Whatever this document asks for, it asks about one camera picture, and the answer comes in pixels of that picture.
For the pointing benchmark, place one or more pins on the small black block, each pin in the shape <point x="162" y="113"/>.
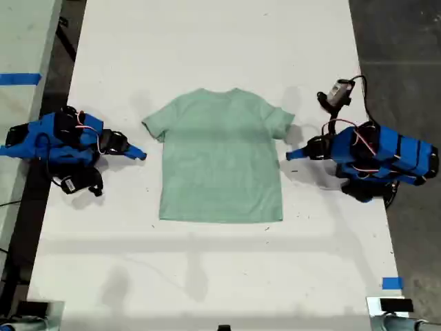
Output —
<point x="224" y="328"/>

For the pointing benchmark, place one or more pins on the black camera box white label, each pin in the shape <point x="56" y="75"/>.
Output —
<point x="69" y="185"/>

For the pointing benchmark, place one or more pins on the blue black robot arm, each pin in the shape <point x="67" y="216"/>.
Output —
<point x="396" y="148"/>
<point x="62" y="151"/>

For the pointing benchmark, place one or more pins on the grey black camera box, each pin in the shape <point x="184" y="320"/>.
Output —
<point x="339" y="90"/>

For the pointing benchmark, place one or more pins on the grey tube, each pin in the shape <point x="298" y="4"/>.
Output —
<point x="396" y="324"/>
<point x="24" y="325"/>

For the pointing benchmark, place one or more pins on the black camera stalk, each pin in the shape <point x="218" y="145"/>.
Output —
<point x="334" y="107"/>
<point x="86" y="177"/>

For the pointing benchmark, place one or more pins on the pale green T-shirt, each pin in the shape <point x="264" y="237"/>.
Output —
<point x="220" y="155"/>

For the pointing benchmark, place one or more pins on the long blue tape strip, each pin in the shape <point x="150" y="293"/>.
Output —
<point x="20" y="79"/>

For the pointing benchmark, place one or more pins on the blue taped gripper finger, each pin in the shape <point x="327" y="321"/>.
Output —
<point x="298" y="152"/>
<point x="298" y="157"/>
<point x="132" y="156"/>
<point x="137" y="150"/>

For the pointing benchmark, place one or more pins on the small black box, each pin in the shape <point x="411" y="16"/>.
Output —
<point x="396" y="305"/>
<point x="32" y="308"/>

